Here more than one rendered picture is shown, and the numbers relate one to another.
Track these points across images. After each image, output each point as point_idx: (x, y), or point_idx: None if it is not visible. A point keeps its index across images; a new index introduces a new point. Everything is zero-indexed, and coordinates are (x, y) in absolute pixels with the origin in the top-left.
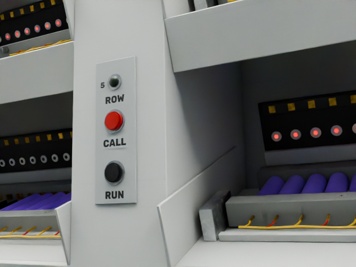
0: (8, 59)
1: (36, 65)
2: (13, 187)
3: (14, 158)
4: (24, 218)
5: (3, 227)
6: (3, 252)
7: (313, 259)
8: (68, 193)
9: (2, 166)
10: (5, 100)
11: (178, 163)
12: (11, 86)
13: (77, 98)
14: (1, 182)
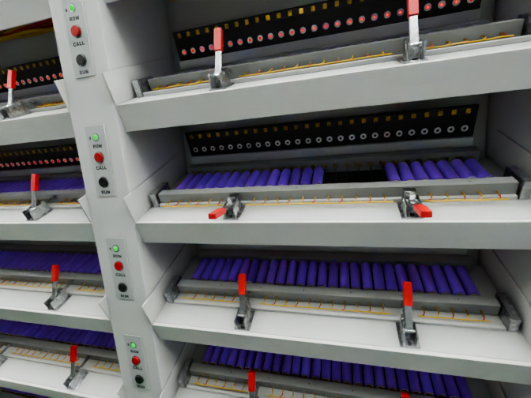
0: (490, 55)
1: (522, 61)
2: (352, 158)
3: (343, 135)
4: (453, 186)
5: (425, 193)
6: (461, 213)
7: None
8: (430, 163)
9: (329, 140)
10: (465, 93)
11: None
12: (481, 80)
13: None
14: (328, 153)
